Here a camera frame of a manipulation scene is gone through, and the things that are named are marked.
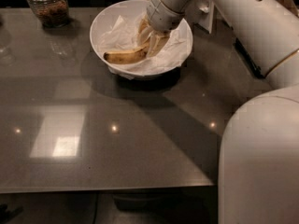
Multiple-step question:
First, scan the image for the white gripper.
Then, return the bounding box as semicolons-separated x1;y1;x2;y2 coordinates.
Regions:
137;0;184;57

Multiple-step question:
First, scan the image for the yellow banana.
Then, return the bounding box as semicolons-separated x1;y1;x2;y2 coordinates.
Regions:
103;44;149;64

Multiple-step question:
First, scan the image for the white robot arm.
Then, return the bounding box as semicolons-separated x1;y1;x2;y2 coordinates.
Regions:
147;0;299;224

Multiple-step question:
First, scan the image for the white bowl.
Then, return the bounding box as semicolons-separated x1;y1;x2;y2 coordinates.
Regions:
90;0;193;80

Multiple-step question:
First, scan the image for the white crumpled paper liner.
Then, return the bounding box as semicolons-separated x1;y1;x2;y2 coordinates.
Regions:
96;16;192;79

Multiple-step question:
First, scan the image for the glass jar with nuts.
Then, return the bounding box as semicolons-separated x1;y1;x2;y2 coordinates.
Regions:
27;0;69;28

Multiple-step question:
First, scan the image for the white stand bracket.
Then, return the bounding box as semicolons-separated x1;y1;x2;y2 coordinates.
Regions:
191;0;215;34

